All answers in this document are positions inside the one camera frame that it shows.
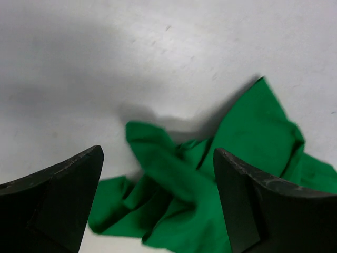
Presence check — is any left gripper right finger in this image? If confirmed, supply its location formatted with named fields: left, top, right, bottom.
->
left=213, top=148, right=336, bottom=252

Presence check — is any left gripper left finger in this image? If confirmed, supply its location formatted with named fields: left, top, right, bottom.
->
left=1, top=145, right=104, bottom=252

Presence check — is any green t shirt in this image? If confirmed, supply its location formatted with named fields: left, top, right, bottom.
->
left=88, top=78, right=336, bottom=252

